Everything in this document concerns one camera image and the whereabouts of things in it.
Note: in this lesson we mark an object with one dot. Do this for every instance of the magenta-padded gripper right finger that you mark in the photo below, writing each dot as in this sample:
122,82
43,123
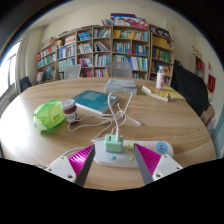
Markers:
163,166

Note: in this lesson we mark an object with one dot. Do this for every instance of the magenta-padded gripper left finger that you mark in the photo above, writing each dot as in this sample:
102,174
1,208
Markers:
63,166

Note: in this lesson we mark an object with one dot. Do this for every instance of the mint green charger block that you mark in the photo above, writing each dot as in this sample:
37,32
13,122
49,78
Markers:
113,144

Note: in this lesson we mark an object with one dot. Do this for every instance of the white pastel-socket power strip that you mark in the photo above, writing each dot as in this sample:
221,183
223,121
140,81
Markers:
116,161

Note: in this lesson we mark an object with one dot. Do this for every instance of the green plastic bag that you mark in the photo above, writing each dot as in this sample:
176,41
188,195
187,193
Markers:
50,115

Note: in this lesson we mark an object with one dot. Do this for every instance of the red-labelled glass jar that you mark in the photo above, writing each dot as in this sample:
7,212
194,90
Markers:
70,113

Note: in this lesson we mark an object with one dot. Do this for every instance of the cardboard box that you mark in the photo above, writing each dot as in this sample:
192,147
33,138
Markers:
208,115

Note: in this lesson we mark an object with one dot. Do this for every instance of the teal book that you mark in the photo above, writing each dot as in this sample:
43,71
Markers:
91,100

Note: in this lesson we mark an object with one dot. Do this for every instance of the cream and yellow book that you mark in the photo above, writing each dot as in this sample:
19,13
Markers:
155,93

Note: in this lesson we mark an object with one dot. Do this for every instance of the black coat on chair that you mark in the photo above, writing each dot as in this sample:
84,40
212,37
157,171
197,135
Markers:
190,86

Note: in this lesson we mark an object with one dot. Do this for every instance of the white bottle with red label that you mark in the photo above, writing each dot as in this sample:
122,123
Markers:
160,78

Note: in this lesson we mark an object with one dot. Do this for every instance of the dark office chair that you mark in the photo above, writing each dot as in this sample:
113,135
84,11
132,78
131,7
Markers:
25,83

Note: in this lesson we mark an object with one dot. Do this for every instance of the grey solid-back chair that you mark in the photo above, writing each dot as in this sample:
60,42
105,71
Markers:
72,71

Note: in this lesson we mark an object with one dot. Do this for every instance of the window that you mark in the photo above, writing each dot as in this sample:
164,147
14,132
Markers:
8,73

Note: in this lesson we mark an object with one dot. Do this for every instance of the beige curtain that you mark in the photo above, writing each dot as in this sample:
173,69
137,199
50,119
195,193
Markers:
22,60

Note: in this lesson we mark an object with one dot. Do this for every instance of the wooden bookshelf unit with books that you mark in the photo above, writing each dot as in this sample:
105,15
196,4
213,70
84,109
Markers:
126,46

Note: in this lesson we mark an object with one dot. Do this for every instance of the red wall poster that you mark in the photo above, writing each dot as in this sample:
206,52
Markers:
211,83

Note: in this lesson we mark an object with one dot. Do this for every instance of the small wooden wall shelf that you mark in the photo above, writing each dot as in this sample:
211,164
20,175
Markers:
199,65

